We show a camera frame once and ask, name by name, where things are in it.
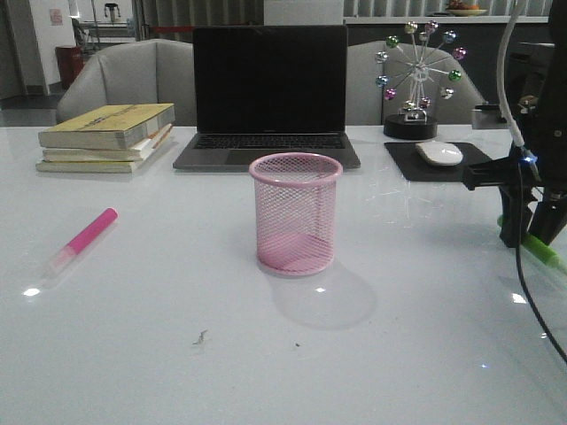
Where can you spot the pink mesh pen holder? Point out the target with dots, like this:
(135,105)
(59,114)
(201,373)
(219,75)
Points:
(295,199)

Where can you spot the left grey armchair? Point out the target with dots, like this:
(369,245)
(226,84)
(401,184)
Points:
(146,72)

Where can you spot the green highlighter pen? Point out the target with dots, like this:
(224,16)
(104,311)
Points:
(544,254)

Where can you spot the grey open laptop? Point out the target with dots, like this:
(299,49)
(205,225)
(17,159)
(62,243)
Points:
(262,90)

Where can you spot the white computer mouse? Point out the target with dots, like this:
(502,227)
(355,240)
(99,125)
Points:
(439,153)

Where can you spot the white box behind laptop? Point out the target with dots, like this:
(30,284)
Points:
(303,12)

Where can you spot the bottom cream book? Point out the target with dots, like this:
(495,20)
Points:
(109,167)

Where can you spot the red trash bin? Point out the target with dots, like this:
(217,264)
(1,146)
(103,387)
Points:
(70,63)

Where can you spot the pink highlighter pen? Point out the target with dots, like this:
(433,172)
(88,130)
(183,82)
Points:
(72,249)

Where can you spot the fruit bowl on counter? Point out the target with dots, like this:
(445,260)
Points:
(462,9)

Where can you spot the right grey armchair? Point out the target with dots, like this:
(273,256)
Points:
(364,101)

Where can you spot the ferris wheel desk ornament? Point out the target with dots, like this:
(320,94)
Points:
(413,119)

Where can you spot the cream book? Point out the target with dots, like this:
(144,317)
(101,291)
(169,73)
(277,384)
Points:
(109,167)
(138,152)

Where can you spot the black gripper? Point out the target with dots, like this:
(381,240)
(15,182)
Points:
(538,155)

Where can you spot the black mouse pad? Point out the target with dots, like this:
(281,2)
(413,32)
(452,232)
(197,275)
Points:
(415,169)

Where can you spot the grey armchair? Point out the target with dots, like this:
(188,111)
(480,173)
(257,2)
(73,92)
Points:
(364,101)
(146,72)

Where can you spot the top yellow book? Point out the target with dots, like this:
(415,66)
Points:
(110,127)

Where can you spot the middle cream book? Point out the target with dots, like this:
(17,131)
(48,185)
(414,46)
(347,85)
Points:
(138,152)

